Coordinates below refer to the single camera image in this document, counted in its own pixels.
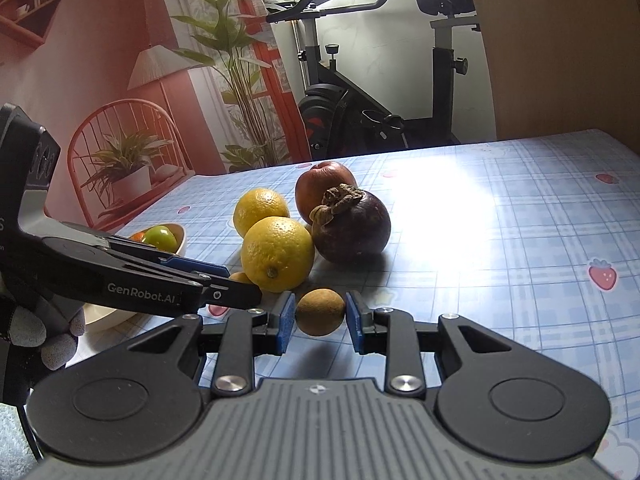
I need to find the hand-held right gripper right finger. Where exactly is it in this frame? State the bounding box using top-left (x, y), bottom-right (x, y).
top-left (346, 290), bottom-right (513, 396)

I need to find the person's left hand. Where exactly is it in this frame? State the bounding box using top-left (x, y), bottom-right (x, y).
top-left (0, 295), bottom-right (86, 372)

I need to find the cream bowl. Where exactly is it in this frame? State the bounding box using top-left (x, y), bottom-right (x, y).
top-left (80, 223), bottom-right (187, 332)

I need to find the red apple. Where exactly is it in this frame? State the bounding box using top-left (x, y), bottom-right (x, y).
top-left (295, 161), bottom-right (358, 226)

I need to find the dark purple mangosteen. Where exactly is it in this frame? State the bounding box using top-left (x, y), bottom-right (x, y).
top-left (310, 184), bottom-right (392, 265)

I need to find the small brown longan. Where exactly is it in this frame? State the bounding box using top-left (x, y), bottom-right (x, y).
top-left (295, 288), bottom-right (347, 337)

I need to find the yellow lemon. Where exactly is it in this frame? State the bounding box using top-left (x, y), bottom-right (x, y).
top-left (241, 216), bottom-right (316, 293)
top-left (233, 188), bottom-right (291, 238)

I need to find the wall poster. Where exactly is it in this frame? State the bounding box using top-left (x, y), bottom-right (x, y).
top-left (0, 0), bottom-right (311, 233)

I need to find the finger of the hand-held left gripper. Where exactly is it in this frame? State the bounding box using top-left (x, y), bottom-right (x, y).
top-left (107, 236), bottom-right (232, 280)
top-left (192, 272), bottom-right (263, 312)

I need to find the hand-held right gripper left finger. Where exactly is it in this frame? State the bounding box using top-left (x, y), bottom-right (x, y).
top-left (127, 291), bottom-right (297, 396)

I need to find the green lime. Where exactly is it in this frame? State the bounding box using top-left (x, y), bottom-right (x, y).
top-left (144, 226), bottom-right (177, 252)

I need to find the wooden cabinet panel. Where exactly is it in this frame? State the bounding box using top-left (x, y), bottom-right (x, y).
top-left (462, 0), bottom-right (640, 153)

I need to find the black exercise bike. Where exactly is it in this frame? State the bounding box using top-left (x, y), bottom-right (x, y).
top-left (264, 0), bottom-right (483, 161)

